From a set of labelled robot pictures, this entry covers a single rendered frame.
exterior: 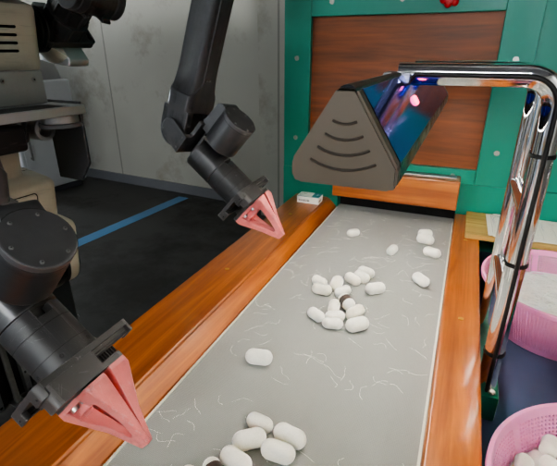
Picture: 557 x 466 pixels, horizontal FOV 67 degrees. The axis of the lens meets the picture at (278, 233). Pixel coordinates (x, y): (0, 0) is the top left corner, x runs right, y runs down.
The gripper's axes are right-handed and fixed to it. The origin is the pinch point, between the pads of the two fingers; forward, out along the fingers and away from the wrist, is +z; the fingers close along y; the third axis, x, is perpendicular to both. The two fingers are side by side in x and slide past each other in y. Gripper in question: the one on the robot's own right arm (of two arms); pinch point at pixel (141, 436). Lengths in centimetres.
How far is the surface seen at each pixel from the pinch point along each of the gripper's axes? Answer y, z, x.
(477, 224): 78, 24, -17
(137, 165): 279, -141, 206
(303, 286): 42.9, 5.1, 5.1
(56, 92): 249, -219, 189
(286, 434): 9.9, 11.2, -2.6
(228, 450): 5.6, 7.7, 0.3
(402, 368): 27.5, 19.9, -7.7
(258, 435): 8.5, 9.3, -0.9
